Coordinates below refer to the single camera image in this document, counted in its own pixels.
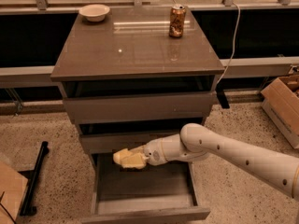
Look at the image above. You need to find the white bowl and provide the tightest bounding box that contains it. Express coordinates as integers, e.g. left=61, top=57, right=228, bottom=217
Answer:
left=78, top=4, right=110, bottom=22

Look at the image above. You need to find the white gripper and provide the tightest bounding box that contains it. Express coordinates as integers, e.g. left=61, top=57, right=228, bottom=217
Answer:
left=129, top=139, right=167, bottom=166

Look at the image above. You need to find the cardboard box right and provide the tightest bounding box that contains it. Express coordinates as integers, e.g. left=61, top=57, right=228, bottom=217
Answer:
left=261, top=75, right=299, bottom=148

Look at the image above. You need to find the yellow sponge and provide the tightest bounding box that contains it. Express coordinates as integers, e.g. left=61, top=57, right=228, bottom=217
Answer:
left=113, top=148, right=147, bottom=169

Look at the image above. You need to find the grey drawer cabinet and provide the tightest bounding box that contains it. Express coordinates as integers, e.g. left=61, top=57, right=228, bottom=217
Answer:
left=50, top=6, right=225, bottom=173

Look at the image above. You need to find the black metal bar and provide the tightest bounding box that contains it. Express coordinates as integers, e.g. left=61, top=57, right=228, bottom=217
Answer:
left=20, top=141, right=50, bottom=216

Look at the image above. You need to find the grey open bottom drawer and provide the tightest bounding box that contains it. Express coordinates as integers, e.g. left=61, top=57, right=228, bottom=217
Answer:
left=81, top=153, right=210, bottom=224

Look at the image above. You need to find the grey middle drawer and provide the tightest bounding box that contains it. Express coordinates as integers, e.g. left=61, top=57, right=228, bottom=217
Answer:
left=79, top=129, right=179, bottom=154

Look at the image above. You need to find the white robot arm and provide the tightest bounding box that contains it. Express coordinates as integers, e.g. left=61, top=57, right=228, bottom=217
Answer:
left=133, top=123, right=299, bottom=201

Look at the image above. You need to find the brown patterned drink can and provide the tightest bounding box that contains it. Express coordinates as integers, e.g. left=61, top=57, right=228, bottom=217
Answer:
left=169, top=4, right=186, bottom=38

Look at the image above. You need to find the white cable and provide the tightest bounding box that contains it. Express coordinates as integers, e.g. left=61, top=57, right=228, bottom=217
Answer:
left=215, top=2, right=242, bottom=86

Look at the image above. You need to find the grey top drawer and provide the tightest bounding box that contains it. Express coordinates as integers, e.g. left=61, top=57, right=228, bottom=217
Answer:
left=64, top=92, right=216, bottom=123

